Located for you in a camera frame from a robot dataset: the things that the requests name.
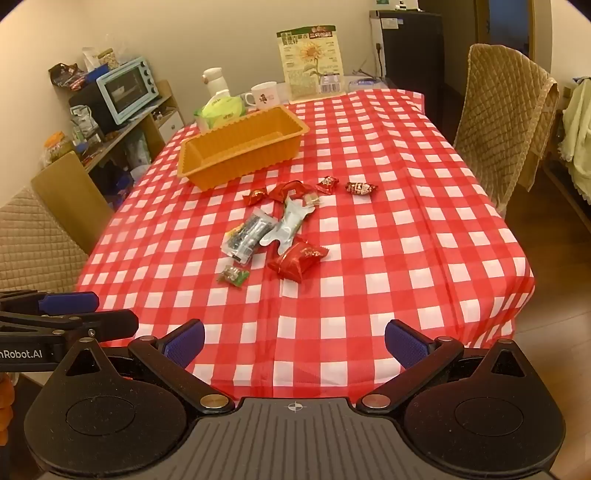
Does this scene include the pale green cloth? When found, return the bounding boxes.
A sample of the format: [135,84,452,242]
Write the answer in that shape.
[558,79,591,205]

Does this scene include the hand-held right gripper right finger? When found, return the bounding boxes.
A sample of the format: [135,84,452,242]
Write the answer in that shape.
[355,319,532,415]

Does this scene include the green candy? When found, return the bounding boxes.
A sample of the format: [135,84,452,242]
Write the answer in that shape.
[217,265,250,288]

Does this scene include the clear packet with dark contents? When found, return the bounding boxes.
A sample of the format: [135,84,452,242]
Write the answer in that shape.
[221,208,278,265]

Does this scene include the wooden shelf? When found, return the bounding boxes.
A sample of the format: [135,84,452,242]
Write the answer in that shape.
[31,79,186,252]

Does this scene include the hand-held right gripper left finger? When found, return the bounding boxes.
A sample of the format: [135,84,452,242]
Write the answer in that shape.
[56,319,235,415]

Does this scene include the silver foil packet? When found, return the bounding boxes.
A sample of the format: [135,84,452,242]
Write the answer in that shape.
[259,196,315,255]

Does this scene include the black refrigerator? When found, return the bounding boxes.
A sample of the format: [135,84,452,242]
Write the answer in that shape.
[369,10,445,131]

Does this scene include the white mug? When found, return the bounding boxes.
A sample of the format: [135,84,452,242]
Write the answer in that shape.
[243,82,279,110]

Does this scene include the orange bead bracelet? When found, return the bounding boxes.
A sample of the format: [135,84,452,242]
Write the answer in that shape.
[0,373,16,446]

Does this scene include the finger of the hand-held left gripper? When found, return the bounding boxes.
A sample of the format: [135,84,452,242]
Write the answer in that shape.
[0,290,100,315]
[0,309,140,345]

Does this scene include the white thermos bottle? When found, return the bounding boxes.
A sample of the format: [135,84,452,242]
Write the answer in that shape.
[202,67,232,99]

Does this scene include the chair with beige quilted cover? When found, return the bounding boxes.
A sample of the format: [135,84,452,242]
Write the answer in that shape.
[0,186,91,294]

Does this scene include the clear bag of nuts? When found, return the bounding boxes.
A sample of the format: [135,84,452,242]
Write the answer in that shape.
[82,46,122,71]

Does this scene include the sunflower seed bag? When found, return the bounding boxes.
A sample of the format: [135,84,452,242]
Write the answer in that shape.
[277,24,346,103]

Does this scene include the orange plastic tray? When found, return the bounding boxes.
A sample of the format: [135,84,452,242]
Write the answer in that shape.
[178,104,311,191]

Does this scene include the green tissue pack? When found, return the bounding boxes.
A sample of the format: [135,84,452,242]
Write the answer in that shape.
[194,90,247,131]

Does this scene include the white and green bag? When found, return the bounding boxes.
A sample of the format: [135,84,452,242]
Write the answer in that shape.
[69,105,101,140]

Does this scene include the jar with orange lid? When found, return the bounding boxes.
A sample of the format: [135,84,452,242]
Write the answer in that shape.
[41,131,75,168]

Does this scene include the chair with tan quilted cover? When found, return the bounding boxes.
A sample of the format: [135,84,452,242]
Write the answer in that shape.
[454,43,560,219]

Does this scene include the dark snack bag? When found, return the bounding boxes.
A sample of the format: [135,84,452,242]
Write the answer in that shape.
[48,62,87,89]

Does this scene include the large red snack packet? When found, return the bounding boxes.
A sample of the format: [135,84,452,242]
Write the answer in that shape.
[268,237,330,282]

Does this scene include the light blue toaster oven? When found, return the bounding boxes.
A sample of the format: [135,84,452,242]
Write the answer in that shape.
[96,56,160,126]

